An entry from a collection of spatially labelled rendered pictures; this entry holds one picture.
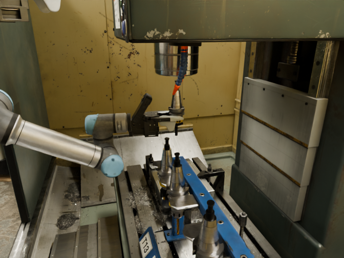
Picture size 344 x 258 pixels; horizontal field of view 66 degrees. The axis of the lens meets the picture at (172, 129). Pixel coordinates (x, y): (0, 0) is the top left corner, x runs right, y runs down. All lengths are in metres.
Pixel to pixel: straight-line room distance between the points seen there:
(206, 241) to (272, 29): 0.53
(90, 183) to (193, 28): 1.40
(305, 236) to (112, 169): 0.80
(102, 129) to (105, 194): 0.85
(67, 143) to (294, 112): 0.81
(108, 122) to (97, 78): 1.00
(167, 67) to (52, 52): 1.18
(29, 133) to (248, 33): 0.65
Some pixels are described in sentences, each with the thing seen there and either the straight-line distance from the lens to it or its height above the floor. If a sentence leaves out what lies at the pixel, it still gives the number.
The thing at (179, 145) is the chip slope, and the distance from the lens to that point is 2.07.
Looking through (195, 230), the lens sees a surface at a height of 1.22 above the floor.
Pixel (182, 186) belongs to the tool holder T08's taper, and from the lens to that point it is 0.74.
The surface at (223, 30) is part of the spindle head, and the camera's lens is 0.68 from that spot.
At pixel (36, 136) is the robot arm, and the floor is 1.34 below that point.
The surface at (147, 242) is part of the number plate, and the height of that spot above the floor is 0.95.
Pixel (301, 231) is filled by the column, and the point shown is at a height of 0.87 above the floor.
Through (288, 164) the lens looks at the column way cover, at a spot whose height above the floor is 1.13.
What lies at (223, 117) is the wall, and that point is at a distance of 2.30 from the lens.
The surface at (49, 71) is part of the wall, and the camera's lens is 1.98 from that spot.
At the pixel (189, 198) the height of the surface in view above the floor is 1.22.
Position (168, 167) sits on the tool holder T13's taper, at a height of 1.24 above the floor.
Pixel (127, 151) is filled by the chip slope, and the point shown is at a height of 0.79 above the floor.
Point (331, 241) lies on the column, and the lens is 1.23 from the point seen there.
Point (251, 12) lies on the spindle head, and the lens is 0.72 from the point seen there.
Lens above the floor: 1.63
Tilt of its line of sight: 20 degrees down
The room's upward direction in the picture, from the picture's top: straight up
